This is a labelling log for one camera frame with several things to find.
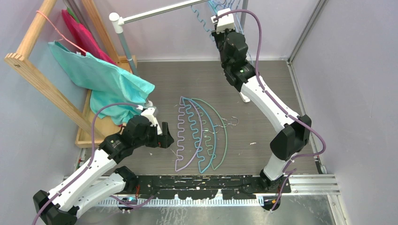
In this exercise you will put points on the magenta cloth garment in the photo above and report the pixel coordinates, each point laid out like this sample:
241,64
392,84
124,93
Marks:
87,40

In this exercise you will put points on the purple wavy plastic hanger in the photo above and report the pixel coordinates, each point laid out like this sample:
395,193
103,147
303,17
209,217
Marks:
180,138

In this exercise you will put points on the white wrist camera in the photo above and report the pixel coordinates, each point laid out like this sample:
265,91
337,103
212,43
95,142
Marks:
150,113
224,23

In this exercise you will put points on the teal cloth garment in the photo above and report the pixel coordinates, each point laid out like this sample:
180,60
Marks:
110,84

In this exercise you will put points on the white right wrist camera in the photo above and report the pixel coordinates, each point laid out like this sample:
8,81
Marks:
224,23

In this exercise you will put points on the light blue wire hanger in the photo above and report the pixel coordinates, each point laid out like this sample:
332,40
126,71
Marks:
241,4

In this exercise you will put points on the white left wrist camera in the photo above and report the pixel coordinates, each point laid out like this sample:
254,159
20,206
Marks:
150,113

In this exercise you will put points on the metal hanger rail stand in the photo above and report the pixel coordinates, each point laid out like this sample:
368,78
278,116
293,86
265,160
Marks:
118,22

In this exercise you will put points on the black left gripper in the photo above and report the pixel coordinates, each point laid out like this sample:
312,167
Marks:
161,141

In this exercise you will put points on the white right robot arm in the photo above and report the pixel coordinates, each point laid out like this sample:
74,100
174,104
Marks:
292,133

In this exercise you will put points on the wooden clothes rack frame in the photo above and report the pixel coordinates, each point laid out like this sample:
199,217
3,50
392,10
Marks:
20,62

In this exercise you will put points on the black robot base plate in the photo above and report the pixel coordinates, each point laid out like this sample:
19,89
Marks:
205,190

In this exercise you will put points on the teal wavy plastic hanger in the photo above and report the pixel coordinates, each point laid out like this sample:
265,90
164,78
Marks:
212,6

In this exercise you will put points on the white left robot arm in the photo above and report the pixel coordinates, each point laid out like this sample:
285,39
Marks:
67,202

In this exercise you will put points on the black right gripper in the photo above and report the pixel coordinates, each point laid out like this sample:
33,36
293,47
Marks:
217,36

